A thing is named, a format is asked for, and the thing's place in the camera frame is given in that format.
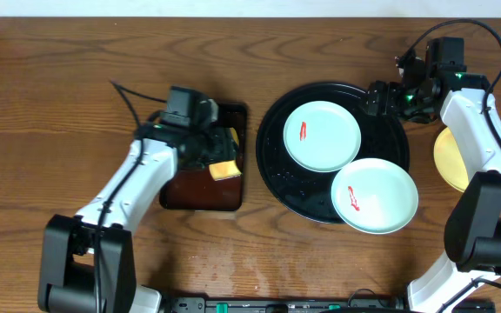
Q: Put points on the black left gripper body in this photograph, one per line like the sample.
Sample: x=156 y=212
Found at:
x=223 y=148

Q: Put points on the green yellow sponge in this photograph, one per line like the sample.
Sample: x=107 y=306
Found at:
x=227 y=169

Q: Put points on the light green plate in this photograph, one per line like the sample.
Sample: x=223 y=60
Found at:
x=321 y=136
x=374 y=196

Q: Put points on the light green plate front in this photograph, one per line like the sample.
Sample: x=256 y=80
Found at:
x=374 y=196

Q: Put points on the yellow plate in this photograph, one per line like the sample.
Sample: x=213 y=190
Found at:
x=448 y=161

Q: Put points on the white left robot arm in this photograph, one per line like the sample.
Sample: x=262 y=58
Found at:
x=88 y=260

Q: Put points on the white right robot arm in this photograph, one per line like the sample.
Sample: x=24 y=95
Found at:
x=472 y=234

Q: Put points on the rectangular black water tray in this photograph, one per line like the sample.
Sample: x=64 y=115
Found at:
x=195 y=189

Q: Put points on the round black tray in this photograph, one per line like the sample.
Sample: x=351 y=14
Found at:
x=306 y=192

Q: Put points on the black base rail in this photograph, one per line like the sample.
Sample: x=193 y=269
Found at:
x=203 y=305

